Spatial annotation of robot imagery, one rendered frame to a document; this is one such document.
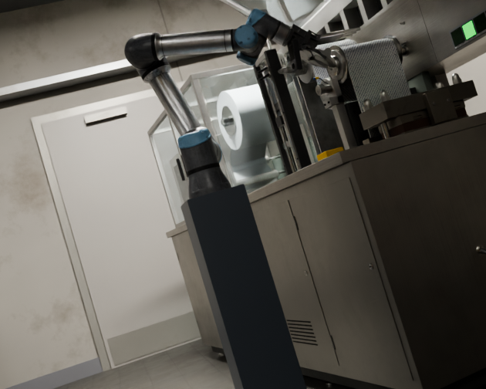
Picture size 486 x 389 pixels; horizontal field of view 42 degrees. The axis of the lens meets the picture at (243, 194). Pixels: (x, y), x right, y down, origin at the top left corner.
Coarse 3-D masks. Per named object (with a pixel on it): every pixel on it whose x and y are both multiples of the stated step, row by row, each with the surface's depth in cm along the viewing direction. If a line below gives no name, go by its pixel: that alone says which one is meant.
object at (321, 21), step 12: (336, 0) 286; (348, 0) 278; (360, 0) 271; (372, 0) 272; (384, 0) 256; (396, 0) 250; (324, 12) 298; (336, 12) 289; (348, 12) 285; (360, 12) 285; (372, 12) 271; (312, 24) 310; (324, 24) 301; (336, 24) 300; (348, 24) 284; (360, 24) 286
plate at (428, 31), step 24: (408, 0) 242; (432, 0) 231; (456, 0) 220; (480, 0) 211; (384, 24) 259; (408, 24) 246; (432, 24) 234; (456, 24) 223; (408, 48) 250; (432, 48) 237; (480, 48) 233; (408, 72) 253; (432, 72) 254
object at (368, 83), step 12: (360, 72) 235; (372, 72) 237; (384, 72) 239; (396, 72) 241; (360, 84) 235; (372, 84) 236; (384, 84) 238; (396, 84) 240; (360, 96) 234; (372, 96) 235; (396, 96) 239; (360, 108) 233
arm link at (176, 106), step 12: (144, 72) 230; (156, 72) 229; (168, 72) 233; (156, 84) 231; (168, 84) 230; (168, 96) 229; (180, 96) 230; (168, 108) 230; (180, 108) 229; (180, 120) 229; (192, 120) 229; (180, 132) 230; (216, 144) 227
